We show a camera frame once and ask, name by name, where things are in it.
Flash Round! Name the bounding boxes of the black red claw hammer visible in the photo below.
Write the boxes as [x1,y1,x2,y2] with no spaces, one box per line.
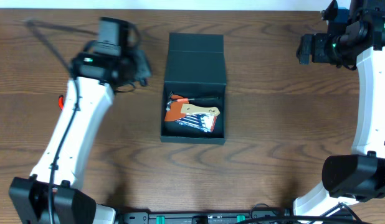
[166,91,219,111]

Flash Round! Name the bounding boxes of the orange scraper wooden handle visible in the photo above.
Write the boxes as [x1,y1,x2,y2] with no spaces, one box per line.
[164,100,220,122]

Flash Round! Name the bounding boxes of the blue drill bit pack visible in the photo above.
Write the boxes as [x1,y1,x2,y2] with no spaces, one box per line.
[176,114,217,133]

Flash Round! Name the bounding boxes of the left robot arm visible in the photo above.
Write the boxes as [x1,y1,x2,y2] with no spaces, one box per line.
[9,49,151,223]

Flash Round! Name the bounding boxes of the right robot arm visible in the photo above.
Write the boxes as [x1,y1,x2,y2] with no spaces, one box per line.
[293,0,385,223]

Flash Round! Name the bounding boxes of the dark green open box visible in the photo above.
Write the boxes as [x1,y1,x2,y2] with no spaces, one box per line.
[161,33,227,145]

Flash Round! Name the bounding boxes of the left black cable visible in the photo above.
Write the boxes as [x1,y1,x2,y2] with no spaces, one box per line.
[24,18,143,224]

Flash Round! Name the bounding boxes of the black cable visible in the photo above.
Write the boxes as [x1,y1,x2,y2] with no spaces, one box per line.
[235,202,364,224]
[24,18,143,224]

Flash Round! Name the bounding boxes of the red handled pliers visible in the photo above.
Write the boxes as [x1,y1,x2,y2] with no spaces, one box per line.
[58,95,64,110]

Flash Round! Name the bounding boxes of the right black cable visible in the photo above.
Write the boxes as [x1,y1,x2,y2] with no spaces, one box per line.
[235,202,364,224]

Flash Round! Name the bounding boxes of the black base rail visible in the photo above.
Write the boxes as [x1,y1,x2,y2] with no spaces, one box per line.
[115,209,281,224]

